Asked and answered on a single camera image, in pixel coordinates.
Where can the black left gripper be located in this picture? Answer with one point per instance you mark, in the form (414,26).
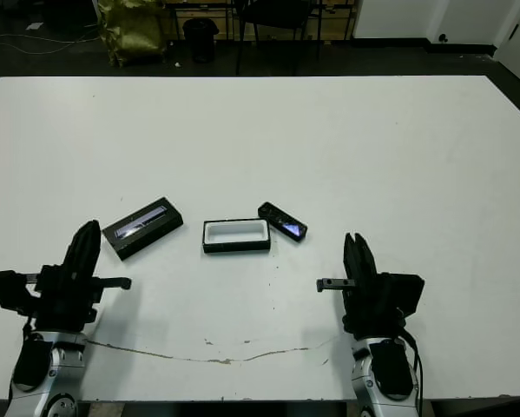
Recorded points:
(64,304)

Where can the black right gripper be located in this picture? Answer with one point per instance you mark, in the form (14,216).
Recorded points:
(370,308)

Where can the black slim camera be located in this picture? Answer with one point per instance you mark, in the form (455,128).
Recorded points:
(281,221)

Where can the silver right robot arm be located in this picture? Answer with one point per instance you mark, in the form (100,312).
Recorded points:
(372,391)

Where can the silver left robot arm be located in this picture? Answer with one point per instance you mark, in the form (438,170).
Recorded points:
(64,360)

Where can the black box base white inlay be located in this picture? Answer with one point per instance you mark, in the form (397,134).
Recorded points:
(238,232)

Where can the crinkled plastic bag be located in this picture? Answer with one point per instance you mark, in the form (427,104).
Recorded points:
(129,35)

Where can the white paper sheet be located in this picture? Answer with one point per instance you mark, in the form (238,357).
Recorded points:
(34,26)

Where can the black round door stop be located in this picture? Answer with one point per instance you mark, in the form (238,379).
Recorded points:
(442,38)

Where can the black waste bin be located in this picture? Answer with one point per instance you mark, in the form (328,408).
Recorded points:
(201,39)

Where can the black mesh office chair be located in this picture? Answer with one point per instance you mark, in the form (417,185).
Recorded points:
(277,11)

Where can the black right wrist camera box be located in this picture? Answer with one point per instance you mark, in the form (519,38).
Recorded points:
(407,293)

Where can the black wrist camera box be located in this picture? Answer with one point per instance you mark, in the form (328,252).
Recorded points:
(3,289)
(407,293)

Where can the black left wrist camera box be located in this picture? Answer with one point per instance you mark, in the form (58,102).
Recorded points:
(3,289)

